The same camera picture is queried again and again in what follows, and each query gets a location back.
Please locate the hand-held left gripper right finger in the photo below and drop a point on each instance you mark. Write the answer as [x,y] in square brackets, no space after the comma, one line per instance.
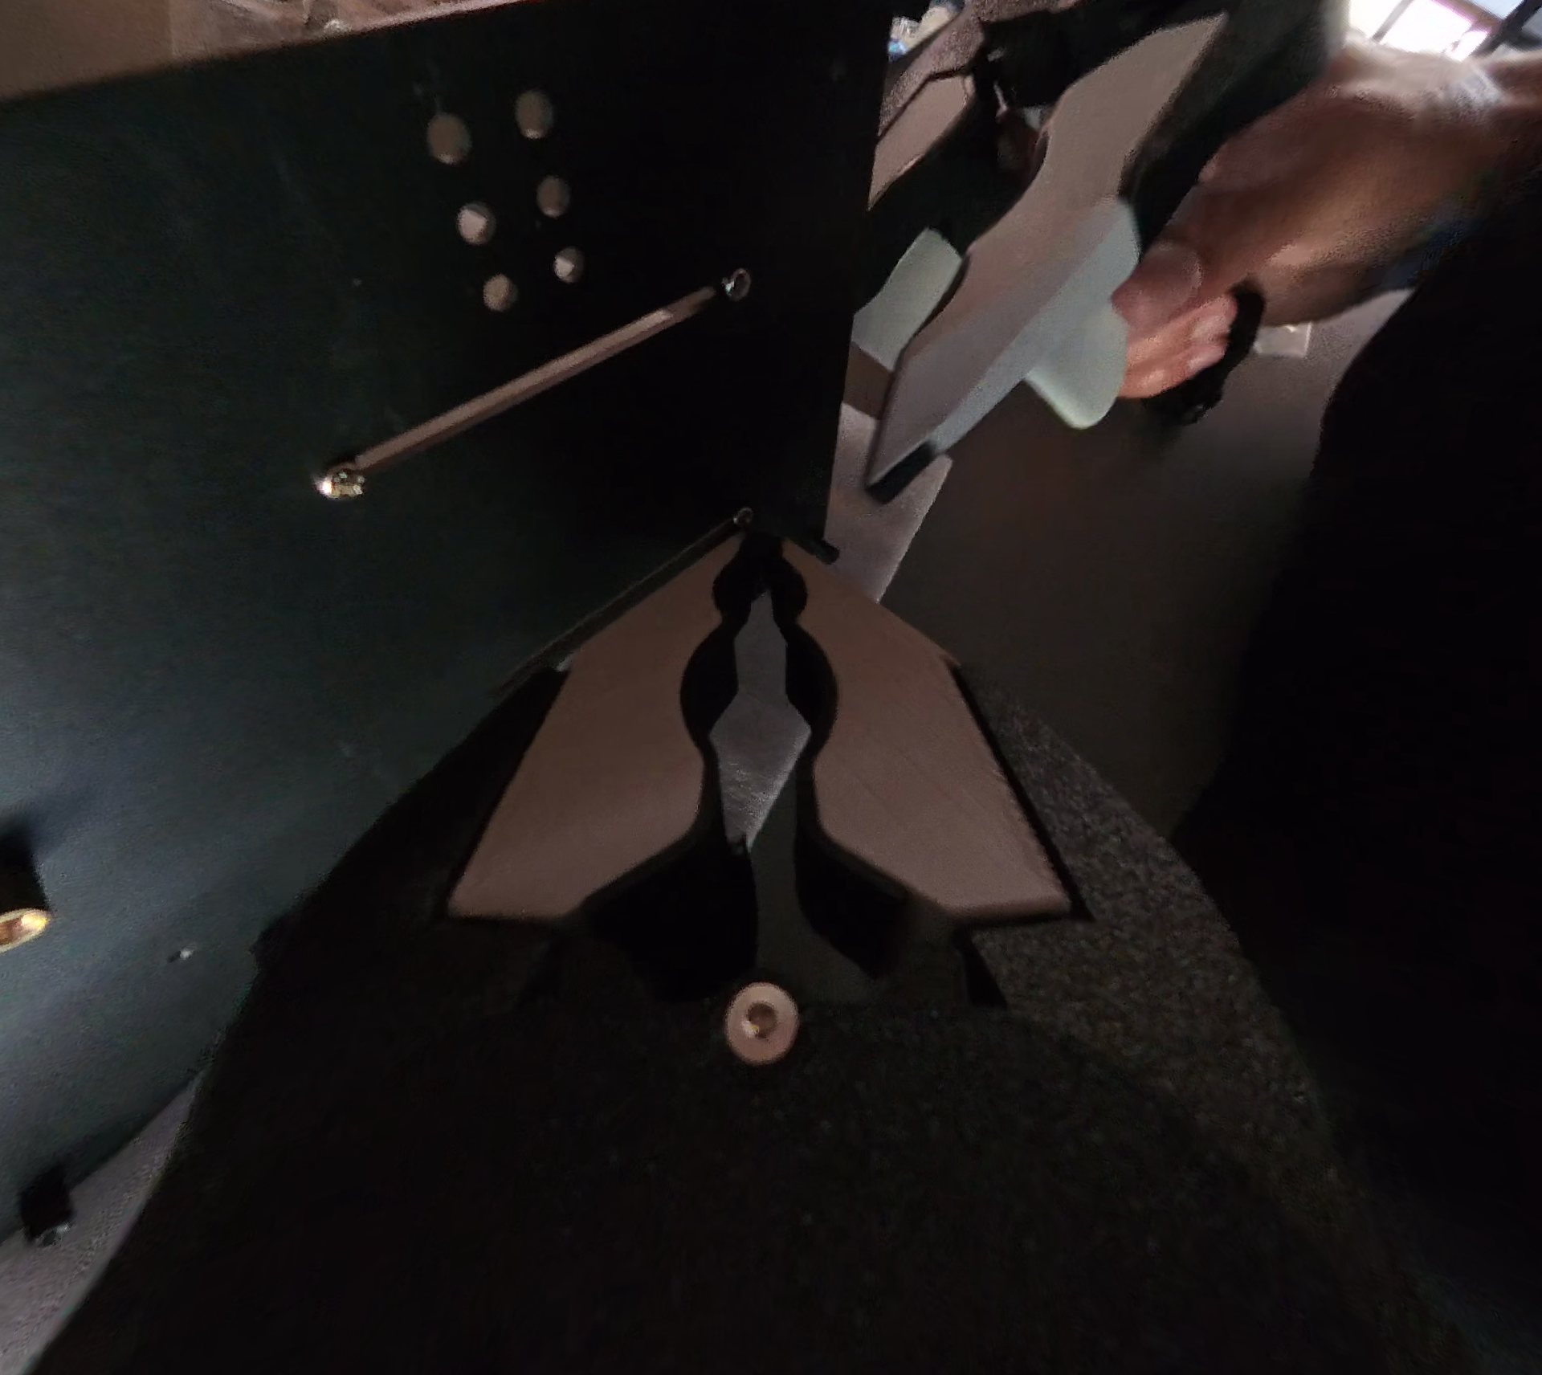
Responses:
[941,798]

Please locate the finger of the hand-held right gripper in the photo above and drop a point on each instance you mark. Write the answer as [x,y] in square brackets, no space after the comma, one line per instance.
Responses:
[1034,291]
[941,133]

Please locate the blue toy robot arm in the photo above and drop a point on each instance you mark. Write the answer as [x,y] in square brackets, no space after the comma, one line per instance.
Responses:
[241,435]

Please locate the white foam sheet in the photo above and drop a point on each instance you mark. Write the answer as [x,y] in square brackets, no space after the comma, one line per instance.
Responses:
[893,519]

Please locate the person's right hand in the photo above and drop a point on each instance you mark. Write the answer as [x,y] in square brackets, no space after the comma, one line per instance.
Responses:
[1323,181]

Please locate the dark grey desk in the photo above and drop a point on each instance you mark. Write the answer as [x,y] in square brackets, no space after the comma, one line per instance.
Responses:
[1060,618]

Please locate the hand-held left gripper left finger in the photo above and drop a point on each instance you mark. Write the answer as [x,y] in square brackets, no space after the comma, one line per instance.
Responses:
[591,798]

